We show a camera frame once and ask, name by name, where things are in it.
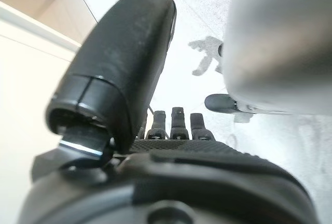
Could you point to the silver left robot leg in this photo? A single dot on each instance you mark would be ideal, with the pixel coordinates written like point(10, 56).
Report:
point(280, 40)

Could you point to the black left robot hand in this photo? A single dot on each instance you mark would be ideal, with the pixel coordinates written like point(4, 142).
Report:
point(181, 182)

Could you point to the white kitchen counter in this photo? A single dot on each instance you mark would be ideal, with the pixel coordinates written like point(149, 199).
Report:
point(26, 78)

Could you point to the black left robot foot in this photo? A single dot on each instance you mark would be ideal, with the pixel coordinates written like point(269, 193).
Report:
point(219, 102)

